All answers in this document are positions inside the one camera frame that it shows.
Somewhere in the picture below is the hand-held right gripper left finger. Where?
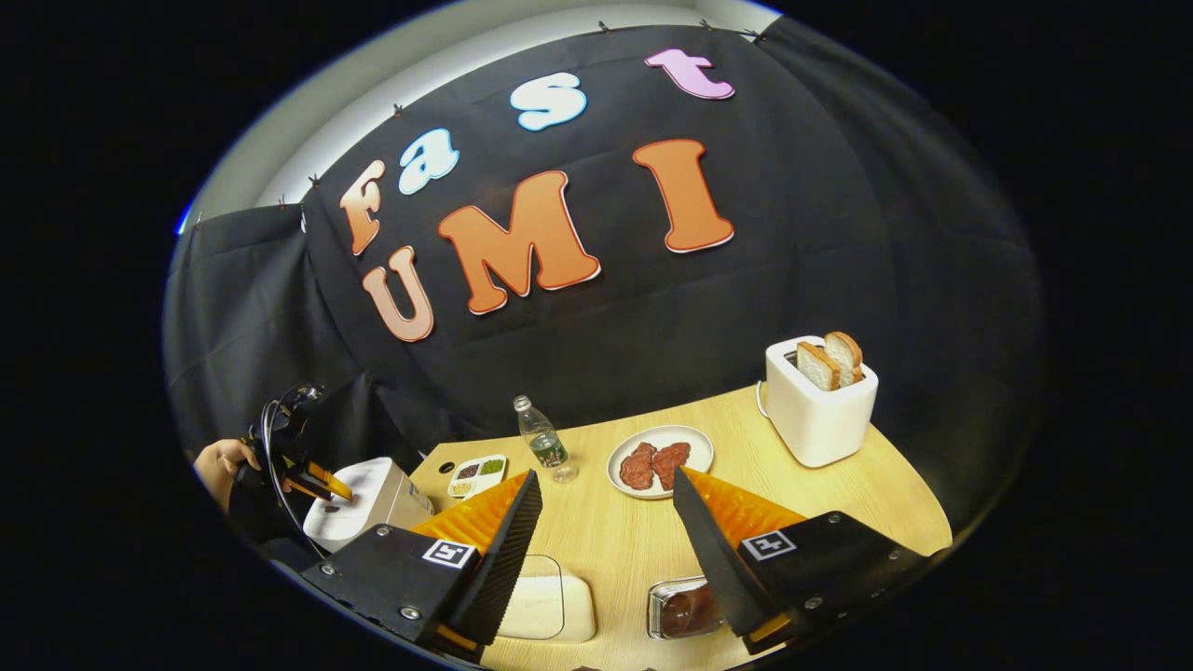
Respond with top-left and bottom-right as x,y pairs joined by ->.
300,469 -> 543,664

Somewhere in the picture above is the white divided bean dish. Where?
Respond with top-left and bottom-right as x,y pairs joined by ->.
447,454 -> 509,500

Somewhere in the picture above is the brown wooden spoon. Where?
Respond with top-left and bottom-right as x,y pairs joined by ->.
660,589 -> 719,637

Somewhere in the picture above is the toast bread slice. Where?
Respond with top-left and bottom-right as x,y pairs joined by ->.
824,331 -> 865,388
797,341 -> 842,392

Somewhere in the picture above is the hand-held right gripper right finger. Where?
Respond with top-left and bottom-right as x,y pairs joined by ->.
671,466 -> 933,656

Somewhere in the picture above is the white toaster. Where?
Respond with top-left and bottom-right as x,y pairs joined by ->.
764,335 -> 880,469

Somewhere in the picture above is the white round plate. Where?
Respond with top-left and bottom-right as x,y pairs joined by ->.
607,425 -> 715,500

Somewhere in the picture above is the clear plastic rice box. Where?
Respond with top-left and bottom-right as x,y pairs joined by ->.
497,555 -> 597,644

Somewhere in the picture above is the white rice cooker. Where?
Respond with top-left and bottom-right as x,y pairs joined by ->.
303,457 -> 434,554

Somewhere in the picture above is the black backdrop cloth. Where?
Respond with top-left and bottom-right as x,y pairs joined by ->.
163,17 -> 1045,560

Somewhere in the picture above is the clear plastic water bottle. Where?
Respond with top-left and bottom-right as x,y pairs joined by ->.
513,395 -> 580,484

